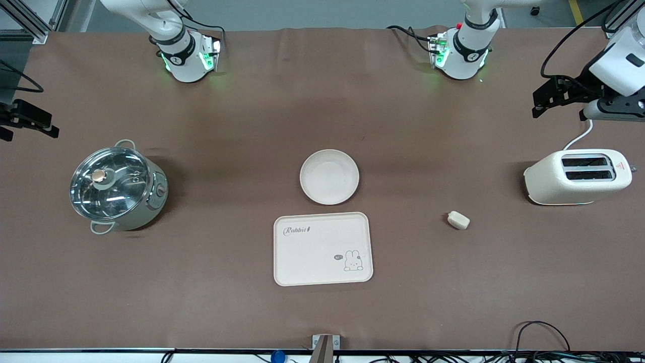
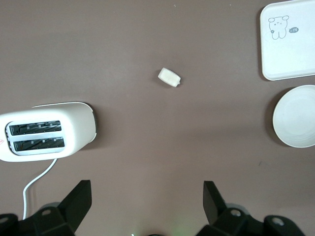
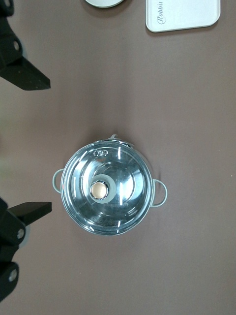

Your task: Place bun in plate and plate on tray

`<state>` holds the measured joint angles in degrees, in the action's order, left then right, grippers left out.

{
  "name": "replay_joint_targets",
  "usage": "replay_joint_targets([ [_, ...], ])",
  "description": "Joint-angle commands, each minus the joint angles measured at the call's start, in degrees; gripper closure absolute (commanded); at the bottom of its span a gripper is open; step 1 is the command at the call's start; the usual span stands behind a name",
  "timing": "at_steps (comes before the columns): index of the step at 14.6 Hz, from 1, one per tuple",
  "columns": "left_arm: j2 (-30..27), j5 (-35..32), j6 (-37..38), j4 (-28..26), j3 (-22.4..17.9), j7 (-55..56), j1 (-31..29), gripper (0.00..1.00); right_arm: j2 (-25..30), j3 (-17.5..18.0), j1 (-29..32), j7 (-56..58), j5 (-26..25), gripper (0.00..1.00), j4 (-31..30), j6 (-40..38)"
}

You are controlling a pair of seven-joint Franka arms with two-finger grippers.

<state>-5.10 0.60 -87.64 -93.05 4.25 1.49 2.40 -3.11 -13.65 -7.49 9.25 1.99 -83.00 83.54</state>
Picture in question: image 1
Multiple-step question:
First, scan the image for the small cream bun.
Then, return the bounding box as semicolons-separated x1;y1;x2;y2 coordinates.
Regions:
446;210;471;231

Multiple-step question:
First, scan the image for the cream round plate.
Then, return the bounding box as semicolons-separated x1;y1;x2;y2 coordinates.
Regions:
299;149;360;206

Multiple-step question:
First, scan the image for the cream rabbit print tray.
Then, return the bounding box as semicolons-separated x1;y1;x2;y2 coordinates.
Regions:
273;212;374;287

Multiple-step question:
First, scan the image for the cream two-slot toaster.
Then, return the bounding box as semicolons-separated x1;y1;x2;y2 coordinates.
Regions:
523;148;637;206

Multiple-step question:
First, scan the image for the glass pot lid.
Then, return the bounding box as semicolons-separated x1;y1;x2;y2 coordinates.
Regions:
70;147;152;222

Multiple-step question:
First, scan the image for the pale green electric pot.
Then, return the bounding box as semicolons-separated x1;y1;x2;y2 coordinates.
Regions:
70;139;169;235

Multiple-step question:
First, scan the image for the brown table cover mat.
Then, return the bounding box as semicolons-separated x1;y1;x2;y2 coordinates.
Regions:
0;25;645;351

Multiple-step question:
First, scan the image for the aluminium frame profile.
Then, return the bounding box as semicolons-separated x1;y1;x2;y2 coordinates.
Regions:
0;0;69;44

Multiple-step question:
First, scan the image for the black left arm base cable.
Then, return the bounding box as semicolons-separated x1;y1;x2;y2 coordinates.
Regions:
386;25;435;54

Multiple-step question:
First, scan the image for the black looped cable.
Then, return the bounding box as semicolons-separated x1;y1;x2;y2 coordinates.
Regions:
513;321;571;354

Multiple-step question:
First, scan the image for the black cable bundle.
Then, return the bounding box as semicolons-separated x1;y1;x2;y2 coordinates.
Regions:
370;351;645;363

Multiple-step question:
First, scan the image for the grey metal camera mount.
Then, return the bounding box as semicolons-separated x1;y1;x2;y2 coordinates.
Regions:
311;334;341;363

